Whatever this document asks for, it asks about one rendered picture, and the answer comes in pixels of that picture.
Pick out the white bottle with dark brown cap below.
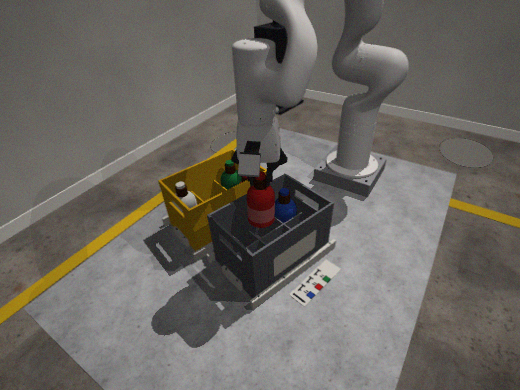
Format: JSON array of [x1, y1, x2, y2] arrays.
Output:
[[172, 182, 197, 213]]

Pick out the blue bottle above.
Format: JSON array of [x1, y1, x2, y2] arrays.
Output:
[[275, 188, 297, 223]]

